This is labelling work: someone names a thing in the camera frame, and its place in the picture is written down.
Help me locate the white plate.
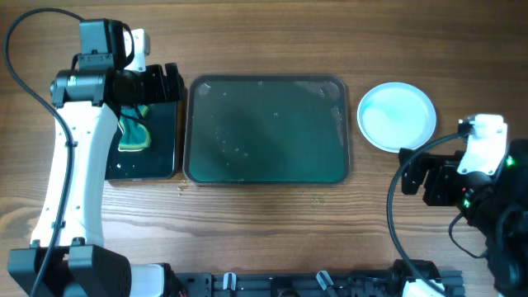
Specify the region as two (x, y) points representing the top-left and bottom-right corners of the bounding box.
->
(356, 82), (437, 153)

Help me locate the left black cable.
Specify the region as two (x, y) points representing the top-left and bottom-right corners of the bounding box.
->
(2, 7), (90, 297)

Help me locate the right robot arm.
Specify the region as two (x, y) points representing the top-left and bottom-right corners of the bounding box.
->
(398, 139), (527, 296)

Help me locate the green yellow sponge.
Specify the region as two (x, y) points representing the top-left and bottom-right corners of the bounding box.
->
(118, 106), (151, 152)

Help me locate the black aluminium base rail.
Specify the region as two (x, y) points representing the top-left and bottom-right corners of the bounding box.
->
(164, 259), (466, 297)

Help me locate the black rectangular water bin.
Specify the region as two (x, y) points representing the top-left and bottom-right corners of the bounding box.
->
(106, 102), (177, 181)

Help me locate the dark green serving tray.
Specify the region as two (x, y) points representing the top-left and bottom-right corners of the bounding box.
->
(182, 74), (351, 186)

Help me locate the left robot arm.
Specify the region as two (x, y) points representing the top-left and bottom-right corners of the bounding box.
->
(7, 19), (186, 296)

